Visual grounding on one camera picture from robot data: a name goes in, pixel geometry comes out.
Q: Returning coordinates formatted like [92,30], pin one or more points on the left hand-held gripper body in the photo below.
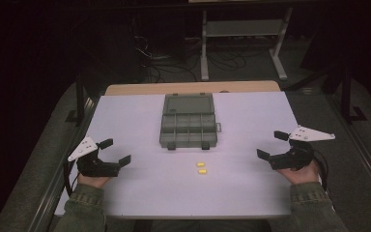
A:
[93,166]

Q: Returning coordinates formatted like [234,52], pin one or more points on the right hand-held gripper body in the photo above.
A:
[294,158]

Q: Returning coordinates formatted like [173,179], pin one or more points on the small yellow earplug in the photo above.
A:
[202,171]
[200,164]

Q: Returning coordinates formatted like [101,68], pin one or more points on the grey plastic compartment box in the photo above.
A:
[188,124]

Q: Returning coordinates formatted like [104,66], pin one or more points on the person's left hand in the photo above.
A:
[93,181]

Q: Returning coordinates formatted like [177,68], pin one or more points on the person's right hand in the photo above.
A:
[302,175]

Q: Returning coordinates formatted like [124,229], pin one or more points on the black metal stand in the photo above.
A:
[348,96]
[79,103]

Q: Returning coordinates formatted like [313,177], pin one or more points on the wooden table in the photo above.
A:
[190,87]

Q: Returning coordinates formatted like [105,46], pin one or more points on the white metal stand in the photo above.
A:
[244,29]

